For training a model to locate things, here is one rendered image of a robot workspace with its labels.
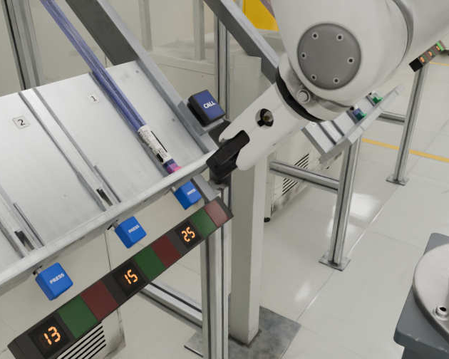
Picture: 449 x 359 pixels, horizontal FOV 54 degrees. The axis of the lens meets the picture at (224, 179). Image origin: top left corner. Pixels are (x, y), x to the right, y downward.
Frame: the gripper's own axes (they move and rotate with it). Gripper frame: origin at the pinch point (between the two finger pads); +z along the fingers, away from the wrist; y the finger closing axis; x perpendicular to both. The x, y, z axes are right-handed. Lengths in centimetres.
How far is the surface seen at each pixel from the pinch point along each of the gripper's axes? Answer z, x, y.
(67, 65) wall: 170, 121, 119
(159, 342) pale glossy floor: 82, -25, 19
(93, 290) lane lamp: 10.6, -3.4, -18.7
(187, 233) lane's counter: 10.7, -4.4, -3.3
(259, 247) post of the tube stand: 43, -18, 37
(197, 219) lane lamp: 10.6, -3.8, -0.3
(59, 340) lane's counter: 10.6, -5.5, -24.6
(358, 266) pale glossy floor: 59, -50, 85
